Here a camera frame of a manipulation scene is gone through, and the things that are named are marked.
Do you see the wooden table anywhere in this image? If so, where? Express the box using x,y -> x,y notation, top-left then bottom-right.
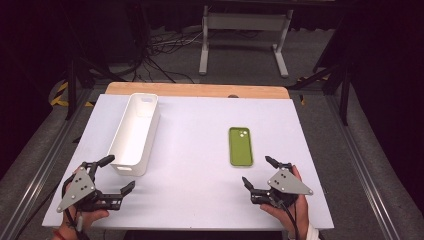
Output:
105,81 -> 291,100

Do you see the white floor cable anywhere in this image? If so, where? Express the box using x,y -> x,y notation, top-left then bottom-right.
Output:
151,30 -> 205,48

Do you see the yellow black hazard tape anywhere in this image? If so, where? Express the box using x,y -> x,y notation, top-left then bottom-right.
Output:
49,81 -> 95,108

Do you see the right hand-held gripper black cable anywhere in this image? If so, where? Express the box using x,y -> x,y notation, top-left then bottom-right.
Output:
273,196 -> 301,240

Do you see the black tripod stand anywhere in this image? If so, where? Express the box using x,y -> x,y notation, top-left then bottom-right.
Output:
64,9 -> 128,121
286,19 -> 354,127

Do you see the grey metal stand frame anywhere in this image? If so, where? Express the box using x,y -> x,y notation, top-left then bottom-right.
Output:
198,4 -> 295,79

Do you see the bundle of black floor cables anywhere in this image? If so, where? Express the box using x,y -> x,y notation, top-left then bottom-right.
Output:
109,28 -> 204,84

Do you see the white plastic storage bin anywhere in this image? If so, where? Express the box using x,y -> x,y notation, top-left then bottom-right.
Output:
107,92 -> 161,177

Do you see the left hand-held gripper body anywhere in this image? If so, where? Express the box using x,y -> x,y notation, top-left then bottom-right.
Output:
55,161 -> 124,214

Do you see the hand-held gripper black cable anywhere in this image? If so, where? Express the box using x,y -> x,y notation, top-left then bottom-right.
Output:
273,196 -> 301,240
61,174 -> 91,240

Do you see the person's left hand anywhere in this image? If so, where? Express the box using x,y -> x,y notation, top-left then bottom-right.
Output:
59,207 -> 110,239

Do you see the white table mat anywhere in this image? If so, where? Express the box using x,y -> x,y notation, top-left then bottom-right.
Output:
42,93 -> 335,232

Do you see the green phone case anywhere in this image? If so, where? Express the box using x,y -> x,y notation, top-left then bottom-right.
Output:
228,126 -> 254,168

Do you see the aluminium floor rail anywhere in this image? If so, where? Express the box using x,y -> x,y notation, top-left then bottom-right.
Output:
0,88 -> 94,240
324,94 -> 403,240

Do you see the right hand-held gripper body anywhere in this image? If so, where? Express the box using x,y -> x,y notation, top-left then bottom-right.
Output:
249,161 -> 315,210

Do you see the left hand-held gripper black cable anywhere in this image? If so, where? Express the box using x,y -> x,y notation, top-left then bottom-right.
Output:
61,174 -> 91,240

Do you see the person's right hand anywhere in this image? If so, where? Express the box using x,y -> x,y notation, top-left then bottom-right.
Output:
259,165 -> 310,238

